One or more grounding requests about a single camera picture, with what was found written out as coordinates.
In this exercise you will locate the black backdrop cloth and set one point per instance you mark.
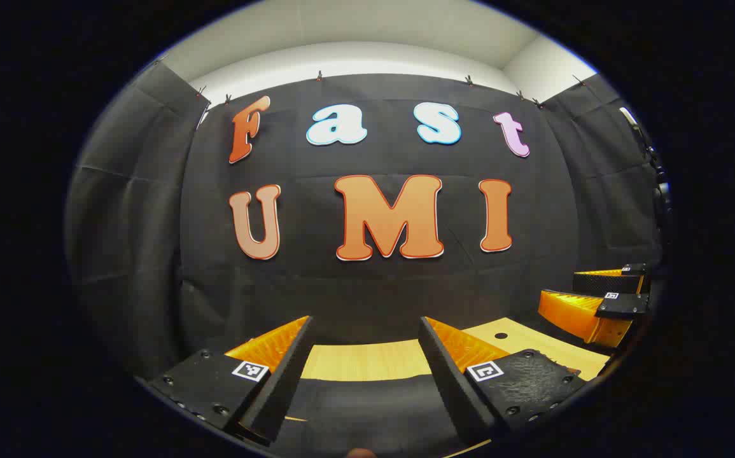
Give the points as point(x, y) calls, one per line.
point(373, 292)

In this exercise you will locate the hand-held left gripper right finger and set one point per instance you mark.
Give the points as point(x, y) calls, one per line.
point(447, 375)

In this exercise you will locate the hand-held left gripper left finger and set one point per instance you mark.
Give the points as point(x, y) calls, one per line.
point(287, 375)

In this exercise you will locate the dark grey jeans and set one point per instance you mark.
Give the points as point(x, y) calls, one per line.
point(367, 407)

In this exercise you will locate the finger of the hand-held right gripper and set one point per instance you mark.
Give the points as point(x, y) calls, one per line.
point(580, 315)
point(606, 283)

